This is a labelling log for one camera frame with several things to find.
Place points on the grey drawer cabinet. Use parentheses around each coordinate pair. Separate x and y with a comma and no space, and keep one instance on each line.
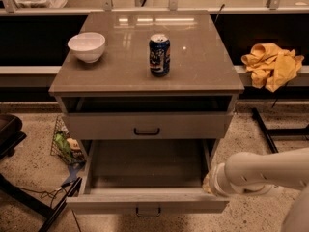
(202,77)

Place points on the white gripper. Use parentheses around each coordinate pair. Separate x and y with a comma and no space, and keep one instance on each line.
(214,180)

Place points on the black chair base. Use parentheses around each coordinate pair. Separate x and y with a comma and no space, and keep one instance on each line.
(10,136)

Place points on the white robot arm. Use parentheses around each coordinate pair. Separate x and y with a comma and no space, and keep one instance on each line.
(251,174)

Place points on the blue soda can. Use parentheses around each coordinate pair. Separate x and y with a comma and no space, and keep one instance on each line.
(159,57)

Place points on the black stand leg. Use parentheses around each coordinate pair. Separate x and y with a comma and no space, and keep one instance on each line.
(269,133)

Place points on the blue tape piece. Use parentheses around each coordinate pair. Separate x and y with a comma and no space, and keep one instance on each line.
(73,170)

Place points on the grey drawer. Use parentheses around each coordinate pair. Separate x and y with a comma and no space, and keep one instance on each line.
(147,178)
(140,125)

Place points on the white ceramic bowl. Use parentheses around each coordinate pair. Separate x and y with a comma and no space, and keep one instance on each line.
(87,47)

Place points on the yellow crumpled cloth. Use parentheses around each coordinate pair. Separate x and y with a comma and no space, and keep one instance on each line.
(271,66)

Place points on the wire basket with items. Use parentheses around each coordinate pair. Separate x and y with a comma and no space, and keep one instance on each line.
(64,146)

